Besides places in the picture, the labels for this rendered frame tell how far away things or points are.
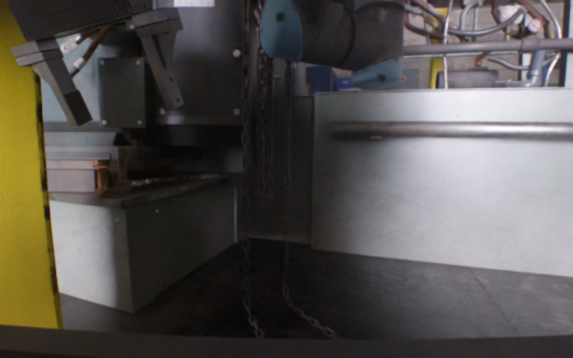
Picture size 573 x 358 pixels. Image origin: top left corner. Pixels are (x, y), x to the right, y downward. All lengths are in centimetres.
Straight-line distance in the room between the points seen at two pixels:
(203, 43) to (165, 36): 41
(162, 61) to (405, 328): 69
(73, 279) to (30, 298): 44
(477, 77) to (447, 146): 30
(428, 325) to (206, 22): 87
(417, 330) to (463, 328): 11
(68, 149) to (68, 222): 19
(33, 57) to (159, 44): 15
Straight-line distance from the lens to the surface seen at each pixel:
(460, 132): 99
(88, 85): 84
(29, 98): 48
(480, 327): 83
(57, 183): 84
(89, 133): 83
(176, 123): 73
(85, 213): 83
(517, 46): 118
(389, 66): 45
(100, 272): 85
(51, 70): 43
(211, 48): 74
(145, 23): 35
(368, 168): 105
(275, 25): 37
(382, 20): 47
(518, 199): 116
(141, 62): 72
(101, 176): 70
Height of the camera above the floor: 40
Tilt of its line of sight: 7 degrees down
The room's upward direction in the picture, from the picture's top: 1 degrees clockwise
